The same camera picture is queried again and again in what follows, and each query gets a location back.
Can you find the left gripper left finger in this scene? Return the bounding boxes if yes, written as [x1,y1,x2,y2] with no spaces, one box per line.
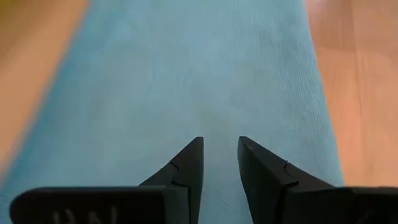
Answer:
[9,136,205,224]

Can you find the large teal microfiber towel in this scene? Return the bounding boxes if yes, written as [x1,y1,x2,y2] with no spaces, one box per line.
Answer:
[0,0,345,224]

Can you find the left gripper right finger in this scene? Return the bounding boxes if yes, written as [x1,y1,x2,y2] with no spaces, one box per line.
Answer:
[237,136,398,224]

